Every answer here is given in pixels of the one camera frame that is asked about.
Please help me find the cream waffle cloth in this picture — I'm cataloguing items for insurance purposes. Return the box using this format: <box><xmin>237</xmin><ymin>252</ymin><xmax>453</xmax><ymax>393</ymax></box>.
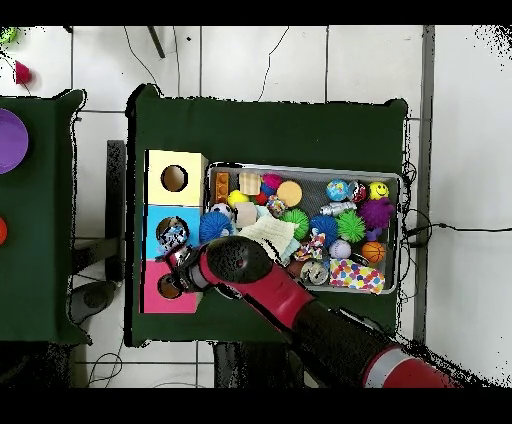
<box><xmin>238</xmin><ymin>215</ymin><xmax>300</xmax><ymax>261</ymax></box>

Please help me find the colourful polka dot cloth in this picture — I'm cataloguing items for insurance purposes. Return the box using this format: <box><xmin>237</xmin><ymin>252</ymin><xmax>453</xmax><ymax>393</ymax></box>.
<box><xmin>329</xmin><ymin>257</ymin><xmax>386</xmax><ymax>295</ymax></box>

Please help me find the shallow clear mesh bin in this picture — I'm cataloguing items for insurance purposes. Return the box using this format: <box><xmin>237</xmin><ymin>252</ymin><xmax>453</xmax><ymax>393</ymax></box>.
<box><xmin>201</xmin><ymin>161</ymin><xmax>403</xmax><ymax>296</ymax></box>

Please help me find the large blue spiky ball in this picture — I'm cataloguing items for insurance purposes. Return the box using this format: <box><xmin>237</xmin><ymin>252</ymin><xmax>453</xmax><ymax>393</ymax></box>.
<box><xmin>198</xmin><ymin>210</ymin><xmax>235</xmax><ymax>244</ymax></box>

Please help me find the small soccer ball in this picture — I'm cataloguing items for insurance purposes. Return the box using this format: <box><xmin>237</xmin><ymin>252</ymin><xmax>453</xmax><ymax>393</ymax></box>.
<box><xmin>209</xmin><ymin>202</ymin><xmax>235</xmax><ymax>220</ymax></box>

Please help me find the plain wooden cube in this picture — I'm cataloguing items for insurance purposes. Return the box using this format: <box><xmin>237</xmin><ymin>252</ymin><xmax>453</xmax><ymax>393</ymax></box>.
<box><xmin>233</xmin><ymin>201</ymin><xmax>258</xmax><ymax>229</ymax></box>

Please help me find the yellow tennis ball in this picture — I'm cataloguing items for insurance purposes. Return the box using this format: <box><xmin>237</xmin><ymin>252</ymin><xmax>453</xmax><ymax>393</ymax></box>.
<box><xmin>226</xmin><ymin>189</ymin><xmax>250</xmax><ymax>209</ymax></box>

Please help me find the dark green table cloth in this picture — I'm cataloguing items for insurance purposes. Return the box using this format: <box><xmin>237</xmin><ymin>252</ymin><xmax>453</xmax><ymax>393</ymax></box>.
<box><xmin>123</xmin><ymin>83</ymin><xmax>409</xmax><ymax>348</ymax></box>
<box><xmin>0</xmin><ymin>88</ymin><xmax>93</xmax><ymax>346</ymax></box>

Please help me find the blue globe ball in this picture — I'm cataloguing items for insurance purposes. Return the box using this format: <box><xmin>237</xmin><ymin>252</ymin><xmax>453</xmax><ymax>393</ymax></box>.
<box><xmin>325</xmin><ymin>178</ymin><xmax>350</xmax><ymax>202</ymax></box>

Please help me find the purple bowl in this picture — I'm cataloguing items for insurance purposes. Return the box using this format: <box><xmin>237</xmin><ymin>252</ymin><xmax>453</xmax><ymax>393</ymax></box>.
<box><xmin>0</xmin><ymin>107</ymin><xmax>30</xmax><ymax>176</ymax></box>

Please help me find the purple spiky toy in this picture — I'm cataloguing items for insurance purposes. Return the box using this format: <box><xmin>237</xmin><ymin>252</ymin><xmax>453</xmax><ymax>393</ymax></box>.
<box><xmin>357</xmin><ymin>197</ymin><xmax>396</xmax><ymax>241</ymax></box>

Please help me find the yellow smiley ball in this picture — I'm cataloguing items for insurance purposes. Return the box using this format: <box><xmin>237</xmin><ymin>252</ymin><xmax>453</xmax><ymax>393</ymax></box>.
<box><xmin>368</xmin><ymin>181</ymin><xmax>390</xmax><ymax>201</ymax></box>

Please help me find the dark grey rod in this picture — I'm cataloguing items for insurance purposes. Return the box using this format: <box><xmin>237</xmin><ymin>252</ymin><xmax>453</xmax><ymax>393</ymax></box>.
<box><xmin>146</xmin><ymin>26</ymin><xmax>167</xmax><ymax>60</ymax></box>

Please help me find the small red floor toy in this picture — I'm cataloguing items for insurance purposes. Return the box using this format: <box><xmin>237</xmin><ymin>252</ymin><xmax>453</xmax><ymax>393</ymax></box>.
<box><xmin>14</xmin><ymin>59</ymin><xmax>33</xmax><ymax>86</ymax></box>

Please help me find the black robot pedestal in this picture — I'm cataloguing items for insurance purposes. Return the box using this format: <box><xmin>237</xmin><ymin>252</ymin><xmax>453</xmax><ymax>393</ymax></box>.
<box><xmin>213</xmin><ymin>341</ymin><xmax>305</xmax><ymax>389</ymax></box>

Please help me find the black power cable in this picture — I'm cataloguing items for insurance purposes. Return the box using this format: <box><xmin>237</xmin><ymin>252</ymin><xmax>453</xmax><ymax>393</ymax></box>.
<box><xmin>403</xmin><ymin>221</ymin><xmax>512</xmax><ymax>238</ymax></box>

